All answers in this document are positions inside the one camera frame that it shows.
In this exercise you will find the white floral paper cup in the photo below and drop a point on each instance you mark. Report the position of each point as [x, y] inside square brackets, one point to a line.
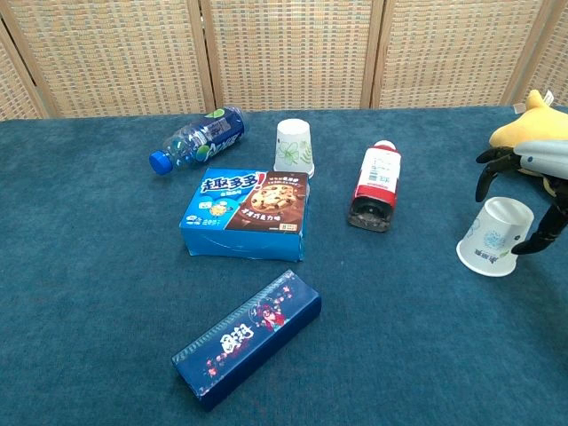
[293, 142]
[311, 173]

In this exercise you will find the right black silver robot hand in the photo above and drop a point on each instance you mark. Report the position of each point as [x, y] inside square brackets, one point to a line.
[541, 155]

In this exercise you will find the white paper cup blue print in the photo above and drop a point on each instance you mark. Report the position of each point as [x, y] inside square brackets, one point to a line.
[492, 235]

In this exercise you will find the blue brown cookie box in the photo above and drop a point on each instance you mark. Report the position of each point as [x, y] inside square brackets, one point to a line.
[239, 204]

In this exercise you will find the red juice bottle white cap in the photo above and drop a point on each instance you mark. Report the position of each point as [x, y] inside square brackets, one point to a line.
[377, 177]

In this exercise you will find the woven bamboo folding screen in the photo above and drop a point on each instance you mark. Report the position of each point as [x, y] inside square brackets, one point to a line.
[288, 53]

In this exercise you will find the long dark blue box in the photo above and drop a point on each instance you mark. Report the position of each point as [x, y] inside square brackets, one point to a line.
[248, 341]

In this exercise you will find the yellow plush toy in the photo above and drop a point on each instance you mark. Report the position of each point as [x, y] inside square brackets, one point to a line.
[532, 124]

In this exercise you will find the teal table cloth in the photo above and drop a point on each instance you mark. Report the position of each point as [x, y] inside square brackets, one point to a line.
[89, 266]

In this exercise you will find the blue clear plastic bottle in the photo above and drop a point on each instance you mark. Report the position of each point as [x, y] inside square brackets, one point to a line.
[208, 137]

